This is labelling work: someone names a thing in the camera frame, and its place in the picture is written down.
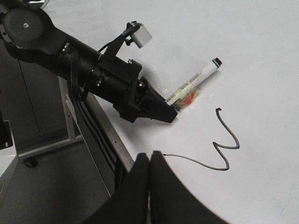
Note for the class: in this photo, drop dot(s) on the grey metal stand frame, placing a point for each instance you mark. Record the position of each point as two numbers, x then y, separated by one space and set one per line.
30 99

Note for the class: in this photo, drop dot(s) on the black caster wheel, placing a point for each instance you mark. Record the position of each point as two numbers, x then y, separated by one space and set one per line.
30 162

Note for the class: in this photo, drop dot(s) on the white whiteboard with aluminium frame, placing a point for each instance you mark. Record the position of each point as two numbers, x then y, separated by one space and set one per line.
236 146

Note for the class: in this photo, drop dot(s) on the white black-tip whiteboard marker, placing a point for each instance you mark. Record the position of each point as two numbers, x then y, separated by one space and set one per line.
187 92

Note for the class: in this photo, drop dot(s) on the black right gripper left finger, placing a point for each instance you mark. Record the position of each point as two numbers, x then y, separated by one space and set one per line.
129 203

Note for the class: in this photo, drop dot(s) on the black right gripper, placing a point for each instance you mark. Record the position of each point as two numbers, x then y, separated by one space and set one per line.
133 98

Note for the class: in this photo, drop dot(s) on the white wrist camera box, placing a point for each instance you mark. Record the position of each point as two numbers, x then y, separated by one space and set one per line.
141 36

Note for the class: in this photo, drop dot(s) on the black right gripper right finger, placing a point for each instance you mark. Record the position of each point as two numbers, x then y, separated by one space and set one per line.
170 201

